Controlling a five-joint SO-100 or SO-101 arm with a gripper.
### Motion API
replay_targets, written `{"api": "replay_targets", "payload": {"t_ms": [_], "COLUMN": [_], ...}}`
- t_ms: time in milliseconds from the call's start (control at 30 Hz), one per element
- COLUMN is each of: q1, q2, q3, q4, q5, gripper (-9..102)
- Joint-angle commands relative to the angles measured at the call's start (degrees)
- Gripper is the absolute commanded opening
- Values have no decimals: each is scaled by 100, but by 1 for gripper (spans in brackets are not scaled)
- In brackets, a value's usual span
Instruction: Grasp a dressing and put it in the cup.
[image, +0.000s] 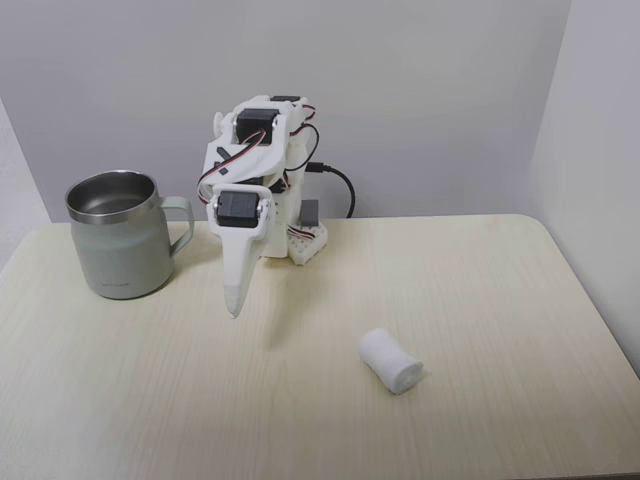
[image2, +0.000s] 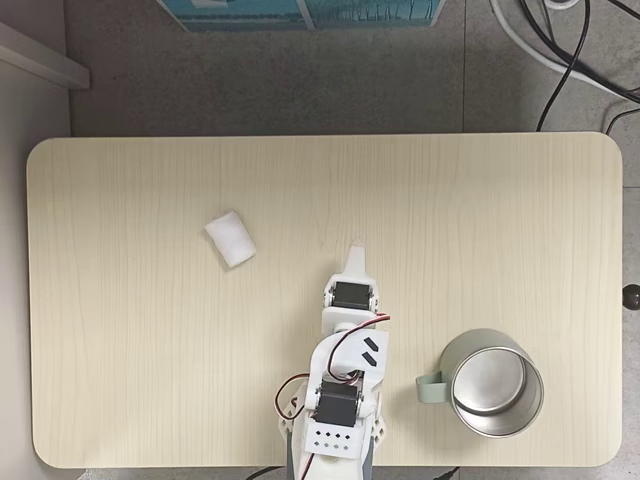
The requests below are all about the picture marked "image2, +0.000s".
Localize blue printed box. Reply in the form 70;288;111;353
156;0;447;33

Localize white shelf board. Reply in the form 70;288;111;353
0;22;92;92

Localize red black arm wire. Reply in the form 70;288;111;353
322;312;394;387

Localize red black looped base wire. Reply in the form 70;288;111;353
273;373;314;422

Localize steel cup pale green handle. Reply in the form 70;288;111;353
414;327;545;439

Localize black cable under table edge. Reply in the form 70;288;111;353
246;466;290;480

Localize thick white cable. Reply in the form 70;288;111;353
488;0;640;107

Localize long black cable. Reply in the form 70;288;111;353
535;0;589;133

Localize short black cable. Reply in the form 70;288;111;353
606;106;640;136

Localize black cable crossing white cable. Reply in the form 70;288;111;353
517;0;640;100

